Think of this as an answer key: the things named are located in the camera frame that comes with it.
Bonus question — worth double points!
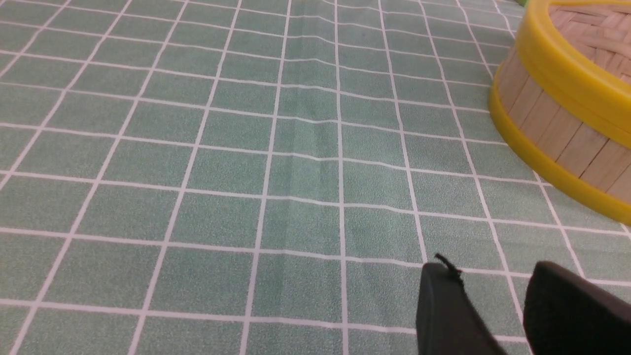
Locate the woven steamer lid yellow rim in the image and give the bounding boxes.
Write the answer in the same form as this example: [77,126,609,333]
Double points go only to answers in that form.
[515,0,631,147]

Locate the green checkered tablecloth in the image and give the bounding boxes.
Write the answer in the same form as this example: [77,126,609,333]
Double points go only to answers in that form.
[0,0,630,355]

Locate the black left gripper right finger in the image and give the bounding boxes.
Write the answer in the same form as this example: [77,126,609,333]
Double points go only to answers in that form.
[523,261,631,355]

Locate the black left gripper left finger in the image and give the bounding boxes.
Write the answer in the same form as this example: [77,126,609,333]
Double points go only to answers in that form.
[416,253,506,355]

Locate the wooden steamer basket yellow rims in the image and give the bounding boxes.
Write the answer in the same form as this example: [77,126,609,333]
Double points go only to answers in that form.
[489,49,631,225]

